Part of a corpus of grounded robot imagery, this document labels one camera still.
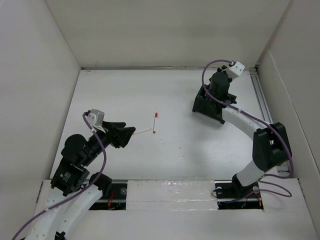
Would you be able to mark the aluminium rail right side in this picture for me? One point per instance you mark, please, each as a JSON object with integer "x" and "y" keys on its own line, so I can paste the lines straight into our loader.
{"x": 283, "y": 169}

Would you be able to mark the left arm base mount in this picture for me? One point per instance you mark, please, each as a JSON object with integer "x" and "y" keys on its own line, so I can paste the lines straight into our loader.
{"x": 106, "y": 194}

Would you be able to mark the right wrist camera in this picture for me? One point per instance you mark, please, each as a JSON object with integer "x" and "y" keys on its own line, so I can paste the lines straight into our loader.
{"x": 235, "y": 70}

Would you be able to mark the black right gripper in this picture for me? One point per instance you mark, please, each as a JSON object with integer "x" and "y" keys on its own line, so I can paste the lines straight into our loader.
{"x": 223, "y": 69}

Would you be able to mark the red capped marker left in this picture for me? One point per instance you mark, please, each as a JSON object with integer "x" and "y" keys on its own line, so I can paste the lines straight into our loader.
{"x": 155, "y": 123}

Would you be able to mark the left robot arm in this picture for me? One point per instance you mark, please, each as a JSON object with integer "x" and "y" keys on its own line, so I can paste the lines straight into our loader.
{"x": 73, "y": 189}

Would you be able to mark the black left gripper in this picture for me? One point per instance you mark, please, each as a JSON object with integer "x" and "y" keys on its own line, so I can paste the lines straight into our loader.
{"x": 118, "y": 136}

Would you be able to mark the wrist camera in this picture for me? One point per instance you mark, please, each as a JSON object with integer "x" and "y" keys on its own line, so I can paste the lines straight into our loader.
{"x": 235, "y": 70}
{"x": 95, "y": 117}

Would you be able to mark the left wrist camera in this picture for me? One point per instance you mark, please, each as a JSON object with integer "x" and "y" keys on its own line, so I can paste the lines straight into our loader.
{"x": 95, "y": 117}

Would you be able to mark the black desk organizer box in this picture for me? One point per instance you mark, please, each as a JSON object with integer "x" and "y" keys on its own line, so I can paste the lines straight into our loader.
{"x": 205, "y": 105}

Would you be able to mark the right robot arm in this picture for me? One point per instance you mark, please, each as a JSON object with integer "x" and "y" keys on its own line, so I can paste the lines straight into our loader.
{"x": 270, "y": 143}

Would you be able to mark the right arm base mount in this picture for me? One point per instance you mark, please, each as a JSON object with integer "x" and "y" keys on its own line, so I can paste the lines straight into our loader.
{"x": 231, "y": 195}

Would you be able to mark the yellow capped white marker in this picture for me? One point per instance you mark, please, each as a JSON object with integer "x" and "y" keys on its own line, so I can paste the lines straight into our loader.
{"x": 142, "y": 131}

